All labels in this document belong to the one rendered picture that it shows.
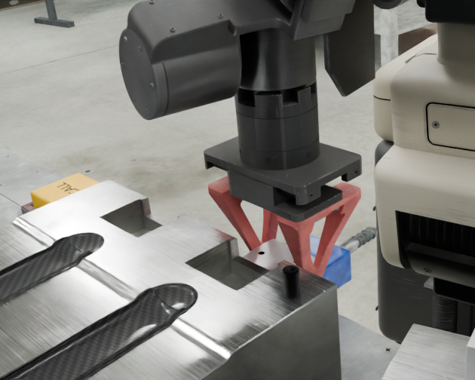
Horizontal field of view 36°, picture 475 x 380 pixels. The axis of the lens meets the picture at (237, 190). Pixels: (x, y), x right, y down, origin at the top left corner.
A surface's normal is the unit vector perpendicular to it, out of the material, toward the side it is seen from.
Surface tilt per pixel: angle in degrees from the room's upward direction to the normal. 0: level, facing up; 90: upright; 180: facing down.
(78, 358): 8
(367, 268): 0
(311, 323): 90
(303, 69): 91
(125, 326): 7
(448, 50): 98
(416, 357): 0
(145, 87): 90
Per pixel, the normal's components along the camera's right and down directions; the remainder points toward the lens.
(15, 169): -0.11, -0.90
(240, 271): -0.74, 0.36
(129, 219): 0.66, 0.26
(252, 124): -0.58, 0.40
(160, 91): 0.50, 0.48
